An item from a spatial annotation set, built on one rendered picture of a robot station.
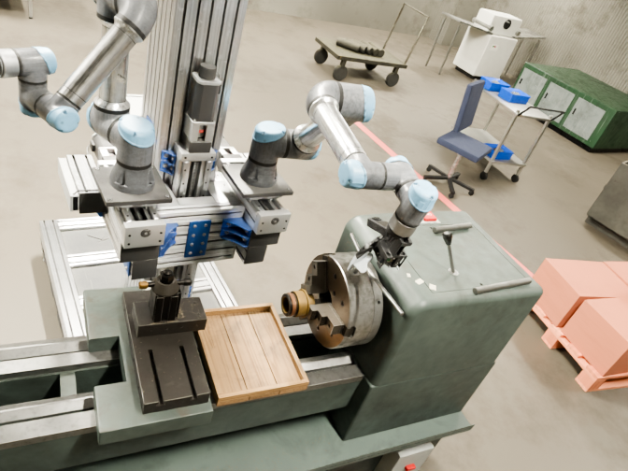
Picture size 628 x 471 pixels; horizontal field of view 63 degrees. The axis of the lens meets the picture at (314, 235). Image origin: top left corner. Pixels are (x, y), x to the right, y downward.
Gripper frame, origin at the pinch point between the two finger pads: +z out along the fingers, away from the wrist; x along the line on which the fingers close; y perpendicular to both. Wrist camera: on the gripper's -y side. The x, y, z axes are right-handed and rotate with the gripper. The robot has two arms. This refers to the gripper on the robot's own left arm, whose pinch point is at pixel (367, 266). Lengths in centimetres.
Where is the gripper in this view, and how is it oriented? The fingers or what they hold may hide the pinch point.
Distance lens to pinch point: 156.9
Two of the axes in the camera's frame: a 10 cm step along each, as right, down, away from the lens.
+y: 3.3, 7.5, -5.7
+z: -3.4, 6.6, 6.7
